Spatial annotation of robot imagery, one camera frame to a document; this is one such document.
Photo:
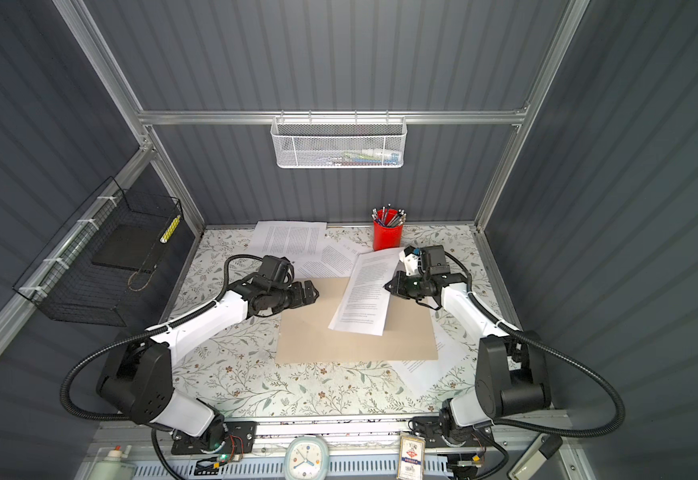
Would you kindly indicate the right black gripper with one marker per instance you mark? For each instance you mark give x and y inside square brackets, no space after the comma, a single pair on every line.
[400,290]

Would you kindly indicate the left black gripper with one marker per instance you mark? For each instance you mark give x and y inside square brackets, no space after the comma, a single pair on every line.
[300,299]

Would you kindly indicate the brown kraft paper folder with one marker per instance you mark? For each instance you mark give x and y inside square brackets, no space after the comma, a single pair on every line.
[305,336]

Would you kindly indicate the printed paper sheet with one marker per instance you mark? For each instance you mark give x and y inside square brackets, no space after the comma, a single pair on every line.
[295,240]
[364,305]

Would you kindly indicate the large front printed sheet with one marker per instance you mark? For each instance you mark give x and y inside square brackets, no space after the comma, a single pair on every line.
[421,376]

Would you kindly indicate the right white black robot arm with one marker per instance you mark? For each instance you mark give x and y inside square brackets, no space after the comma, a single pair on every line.
[510,375]

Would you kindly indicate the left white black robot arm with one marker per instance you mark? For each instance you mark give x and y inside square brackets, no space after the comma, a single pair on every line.
[137,377]

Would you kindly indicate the red pen cup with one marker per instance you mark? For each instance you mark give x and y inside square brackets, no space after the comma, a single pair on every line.
[388,225]

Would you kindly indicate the yellow marker in basket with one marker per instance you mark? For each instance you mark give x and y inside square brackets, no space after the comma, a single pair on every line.
[170,229]

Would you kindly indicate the white desk clock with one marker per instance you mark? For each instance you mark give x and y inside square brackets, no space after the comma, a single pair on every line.
[307,458]

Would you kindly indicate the small card box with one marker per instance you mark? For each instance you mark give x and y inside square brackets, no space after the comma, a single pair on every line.
[411,458]

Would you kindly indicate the black notebook in basket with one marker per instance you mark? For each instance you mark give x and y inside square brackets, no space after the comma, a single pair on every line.
[131,248]

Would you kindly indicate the black white stapler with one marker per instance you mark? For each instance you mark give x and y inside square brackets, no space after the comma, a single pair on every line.
[543,448]

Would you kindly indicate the white glue bottle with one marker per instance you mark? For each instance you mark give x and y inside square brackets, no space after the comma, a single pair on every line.
[114,466]

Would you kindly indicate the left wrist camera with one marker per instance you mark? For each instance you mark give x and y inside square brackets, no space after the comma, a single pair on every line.
[276,269]

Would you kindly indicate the white wire mesh basket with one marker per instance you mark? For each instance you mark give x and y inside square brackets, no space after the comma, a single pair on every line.
[352,145]

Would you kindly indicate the black wire basket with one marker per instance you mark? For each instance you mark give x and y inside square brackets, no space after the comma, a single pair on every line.
[65,286]

